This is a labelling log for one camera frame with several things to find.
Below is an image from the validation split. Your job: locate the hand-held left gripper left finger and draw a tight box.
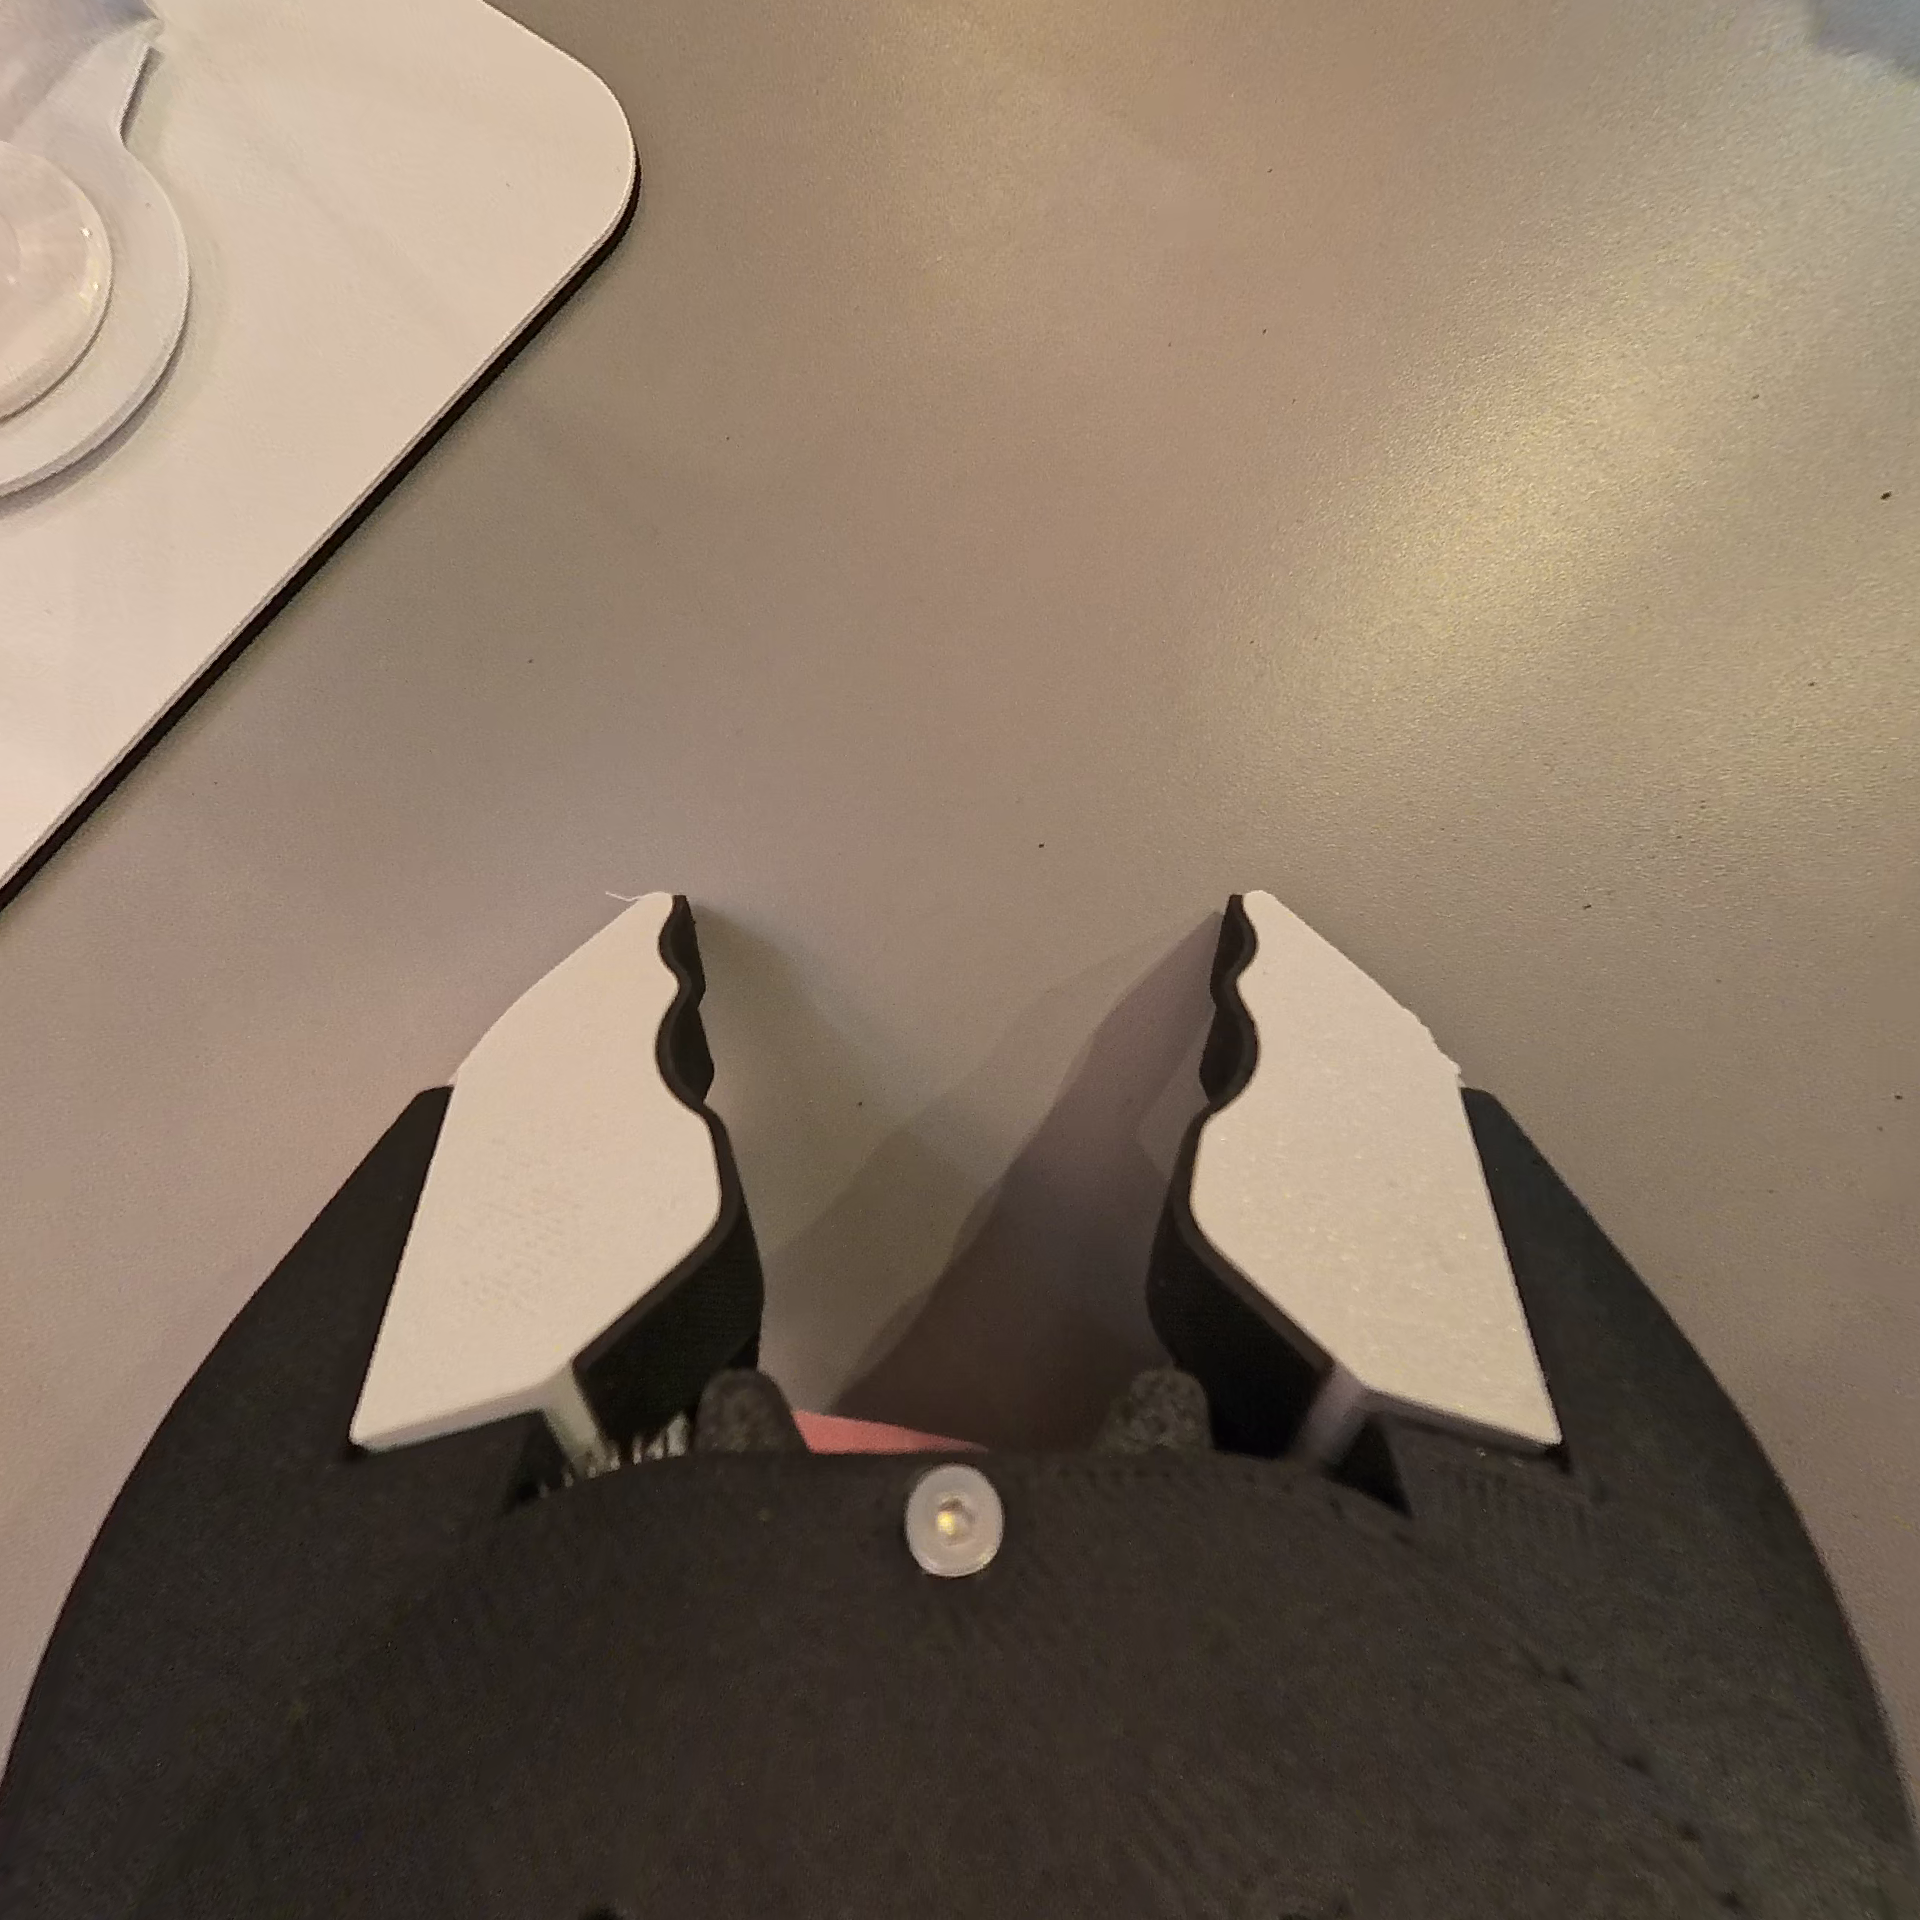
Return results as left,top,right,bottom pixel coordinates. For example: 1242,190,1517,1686
348,894,770,1484

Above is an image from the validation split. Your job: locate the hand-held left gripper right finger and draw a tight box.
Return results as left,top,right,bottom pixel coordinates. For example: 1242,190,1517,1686
1143,886,1573,1470

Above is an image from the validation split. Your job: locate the person's left hand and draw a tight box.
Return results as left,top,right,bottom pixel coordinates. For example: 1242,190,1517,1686
791,1405,986,1461

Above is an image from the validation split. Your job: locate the white document stand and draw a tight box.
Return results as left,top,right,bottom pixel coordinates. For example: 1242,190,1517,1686
0,0,644,910

